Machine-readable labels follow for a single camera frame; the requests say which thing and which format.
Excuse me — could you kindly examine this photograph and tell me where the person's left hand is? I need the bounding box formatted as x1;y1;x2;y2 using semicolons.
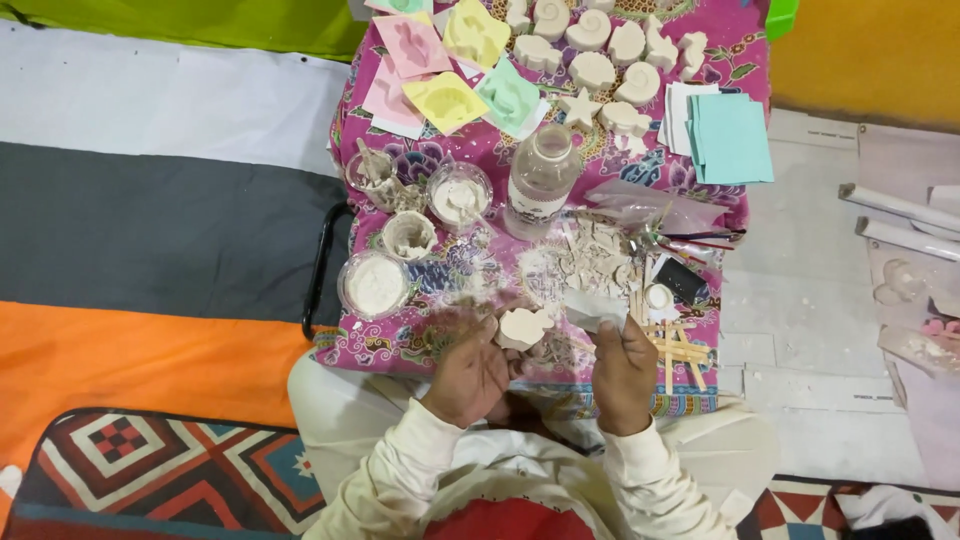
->
420;310;528;431

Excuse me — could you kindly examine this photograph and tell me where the person's right hand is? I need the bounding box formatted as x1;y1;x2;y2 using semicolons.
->
591;316;661;439

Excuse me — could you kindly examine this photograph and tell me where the white sandpaper piece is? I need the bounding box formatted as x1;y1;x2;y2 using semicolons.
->
562;288;631;336

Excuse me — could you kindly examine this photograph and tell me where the white plaster shell figure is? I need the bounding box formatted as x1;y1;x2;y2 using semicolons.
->
495;306;557;353

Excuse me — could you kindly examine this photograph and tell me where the small white round pot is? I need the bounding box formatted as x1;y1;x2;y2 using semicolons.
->
642;282;677;313

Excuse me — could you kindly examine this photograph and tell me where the pile of wooden craft sticks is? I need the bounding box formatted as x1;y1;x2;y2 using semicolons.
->
628;291;714;396

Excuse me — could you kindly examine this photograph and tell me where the pile of plaster scraps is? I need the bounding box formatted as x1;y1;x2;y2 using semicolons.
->
553;216;648;301

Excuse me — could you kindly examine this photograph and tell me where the small black packet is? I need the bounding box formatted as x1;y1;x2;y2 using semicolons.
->
653;258;708;306

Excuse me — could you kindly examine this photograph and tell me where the clear cup with white powder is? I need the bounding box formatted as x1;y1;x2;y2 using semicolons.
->
336;249;413;321

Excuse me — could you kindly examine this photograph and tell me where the small plaster-crusted cup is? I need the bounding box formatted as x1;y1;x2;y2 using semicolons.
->
380;209;439;263

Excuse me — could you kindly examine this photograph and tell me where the bundle of paint brushes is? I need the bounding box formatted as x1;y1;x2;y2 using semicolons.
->
636;225;745;268

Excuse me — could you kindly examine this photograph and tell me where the clear plastic bag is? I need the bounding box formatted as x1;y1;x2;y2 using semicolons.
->
584;178;730;239

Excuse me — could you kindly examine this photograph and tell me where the clear cup with plaster mix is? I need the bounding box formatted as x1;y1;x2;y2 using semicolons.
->
425;161;495;234

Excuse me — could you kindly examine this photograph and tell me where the clear plastic water bottle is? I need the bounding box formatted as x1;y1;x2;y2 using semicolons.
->
501;123;585;243

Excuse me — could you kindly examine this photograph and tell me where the plaster-smeared plastic cup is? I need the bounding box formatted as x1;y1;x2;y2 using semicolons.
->
344;147;400;213

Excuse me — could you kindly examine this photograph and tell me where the pink batik table cloth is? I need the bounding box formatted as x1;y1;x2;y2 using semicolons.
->
312;0;774;422

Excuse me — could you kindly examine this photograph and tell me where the wooden stirring stick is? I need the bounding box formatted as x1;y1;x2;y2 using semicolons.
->
357;138;385;187

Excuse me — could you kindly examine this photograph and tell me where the stack of teal paper sheets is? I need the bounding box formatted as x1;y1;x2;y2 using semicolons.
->
685;93;776;187

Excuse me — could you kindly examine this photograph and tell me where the stack of white paper sheets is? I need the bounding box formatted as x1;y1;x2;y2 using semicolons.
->
658;81;723;159

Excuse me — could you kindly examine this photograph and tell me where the yellow silicone mould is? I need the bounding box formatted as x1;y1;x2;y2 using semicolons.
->
401;71;491;137
441;0;513;73

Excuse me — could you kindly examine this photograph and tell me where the mint green silicone mould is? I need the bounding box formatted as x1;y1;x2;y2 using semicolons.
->
364;0;435;17
473;56;553;141

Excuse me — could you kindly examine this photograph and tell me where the pink silicone mould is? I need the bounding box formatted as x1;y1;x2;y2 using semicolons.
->
361;56;429;141
372;11;454;81

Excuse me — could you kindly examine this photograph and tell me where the group of white plaster casts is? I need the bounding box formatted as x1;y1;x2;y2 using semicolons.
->
504;0;711;141

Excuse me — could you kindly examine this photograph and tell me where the heap of bagged plaster casts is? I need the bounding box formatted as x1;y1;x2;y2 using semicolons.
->
868;240;960;380

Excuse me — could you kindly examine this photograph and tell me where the white rolled paper tube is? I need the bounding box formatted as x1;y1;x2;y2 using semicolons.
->
855;216;960;263
837;182;960;235

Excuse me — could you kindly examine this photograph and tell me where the geometric patterned rug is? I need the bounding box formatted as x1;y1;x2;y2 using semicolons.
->
0;407;960;540

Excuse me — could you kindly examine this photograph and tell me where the striped floor mat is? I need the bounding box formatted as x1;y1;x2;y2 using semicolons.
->
0;0;370;481

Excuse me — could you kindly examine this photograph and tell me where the green plastic object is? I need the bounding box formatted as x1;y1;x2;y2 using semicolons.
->
764;0;801;43

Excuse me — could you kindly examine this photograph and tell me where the black metal table frame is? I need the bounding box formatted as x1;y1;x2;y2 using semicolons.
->
301;200;358;343

